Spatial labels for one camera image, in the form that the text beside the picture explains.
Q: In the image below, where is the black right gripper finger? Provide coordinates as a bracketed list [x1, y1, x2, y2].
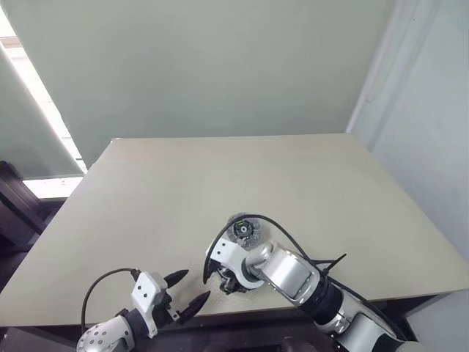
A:
[202, 235, 226, 284]

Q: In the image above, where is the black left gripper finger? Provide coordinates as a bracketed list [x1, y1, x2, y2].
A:
[178, 290, 213, 326]
[163, 269, 191, 289]

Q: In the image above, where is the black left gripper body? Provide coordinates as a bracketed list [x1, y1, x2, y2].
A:
[156, 284, 183, 324]

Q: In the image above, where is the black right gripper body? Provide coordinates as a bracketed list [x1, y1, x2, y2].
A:
[218, 267, 247, 296]

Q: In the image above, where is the motor lid with circuit board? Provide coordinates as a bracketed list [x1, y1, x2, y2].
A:
[225, 212, 263, 250]

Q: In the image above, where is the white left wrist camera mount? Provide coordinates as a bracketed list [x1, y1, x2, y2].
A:
[130, 271, 169, 340]

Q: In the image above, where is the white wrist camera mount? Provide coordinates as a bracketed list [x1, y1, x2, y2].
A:
[130, 271, 169, 340]
[211, 237, 267, 293]

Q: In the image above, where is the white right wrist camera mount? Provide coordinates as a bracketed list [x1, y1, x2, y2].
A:
[211, 237, 267, 293]

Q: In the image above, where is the dark table frame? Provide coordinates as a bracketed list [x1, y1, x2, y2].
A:
[0, 291, 454, 352]

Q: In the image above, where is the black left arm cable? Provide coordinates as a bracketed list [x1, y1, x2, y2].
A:
[80, 268, 142, 329]

